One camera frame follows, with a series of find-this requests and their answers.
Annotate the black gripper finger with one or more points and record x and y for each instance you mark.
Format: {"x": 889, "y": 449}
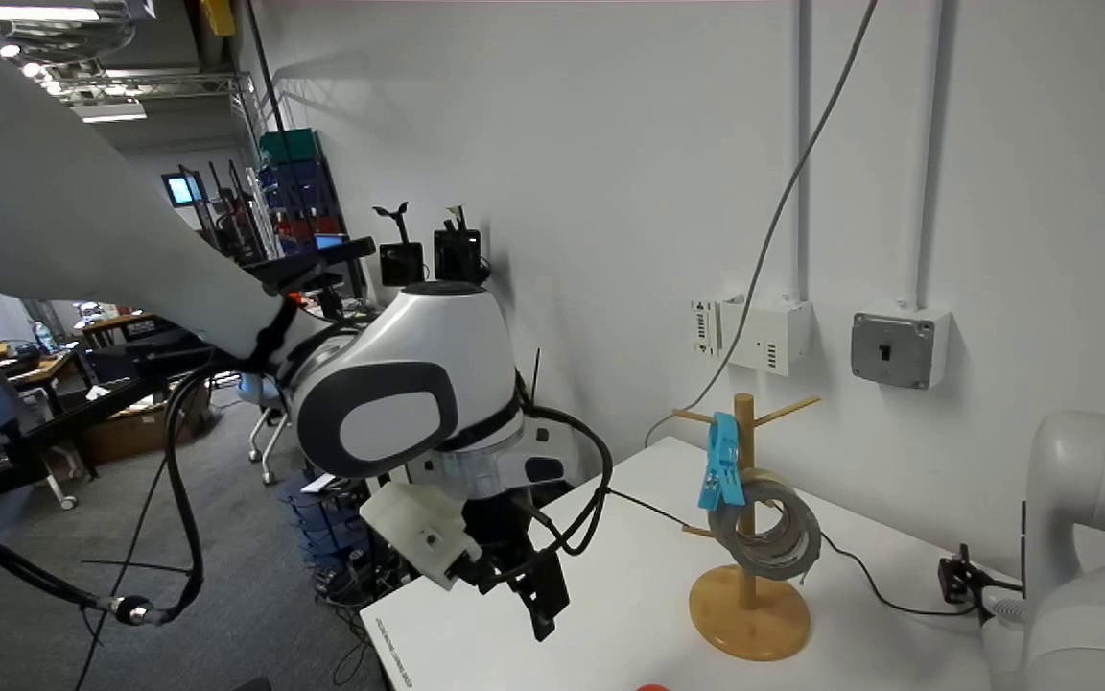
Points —
{"x": 543, "y": 593}

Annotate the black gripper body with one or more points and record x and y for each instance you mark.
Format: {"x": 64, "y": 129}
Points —
{"x": 499, "y": 526}

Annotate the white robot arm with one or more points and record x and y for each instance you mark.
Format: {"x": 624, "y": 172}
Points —
{"x": 432, "y": 376}

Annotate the blue clip on stand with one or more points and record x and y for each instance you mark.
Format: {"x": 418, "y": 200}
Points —
{"x": 722, "y": 467}

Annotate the wooden mug stand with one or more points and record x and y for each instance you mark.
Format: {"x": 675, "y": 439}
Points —
{"x": 734, "y": 611}

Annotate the grey coiled tape roll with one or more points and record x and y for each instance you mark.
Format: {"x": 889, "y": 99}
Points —
{"x": 784, "y": 550}

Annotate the blue storage bin stack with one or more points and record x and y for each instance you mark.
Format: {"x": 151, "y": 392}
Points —
{"x": 302, "y": 190}

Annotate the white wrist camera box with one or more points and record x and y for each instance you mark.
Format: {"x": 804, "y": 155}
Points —
{"x": 424, "y": 526}

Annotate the black camera on tripod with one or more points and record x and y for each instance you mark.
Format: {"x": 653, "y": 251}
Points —
{"x": 458, "y": 251}

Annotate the white wall socket box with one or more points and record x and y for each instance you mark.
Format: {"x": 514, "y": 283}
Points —
{"x": 754, "y": 337}

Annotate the black connector at wall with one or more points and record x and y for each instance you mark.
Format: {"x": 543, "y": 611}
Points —
{"x": 964, "y": 580}

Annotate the grey wall switch box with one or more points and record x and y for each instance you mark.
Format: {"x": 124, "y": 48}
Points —
{"x": 898, "y": 347}

